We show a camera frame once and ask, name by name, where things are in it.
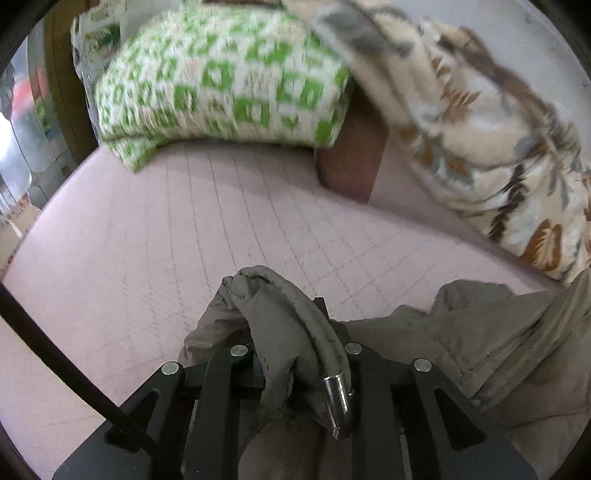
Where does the green patterned pillow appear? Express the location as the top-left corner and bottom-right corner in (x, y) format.
(95, 2), (354, 174)

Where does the thick black cable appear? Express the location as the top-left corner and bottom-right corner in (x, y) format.
(0, 284), (160, 467)

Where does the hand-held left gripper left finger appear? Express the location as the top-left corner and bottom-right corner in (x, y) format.
(53, 344), (266, 480)

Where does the brown cushion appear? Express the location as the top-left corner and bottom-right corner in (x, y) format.
(314, 78), (393, 204)

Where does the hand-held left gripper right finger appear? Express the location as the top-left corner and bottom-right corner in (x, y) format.
(314, 298), (539, 480)

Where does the olive quilted hooded jacket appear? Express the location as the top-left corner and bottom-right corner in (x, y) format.
(178, 265), (591, 480)

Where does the pink quilted sofa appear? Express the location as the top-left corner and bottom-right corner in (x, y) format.
(0, 138), (568, 480)

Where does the leaf printed blanket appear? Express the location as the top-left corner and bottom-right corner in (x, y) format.
(281, 0), (591, 284)

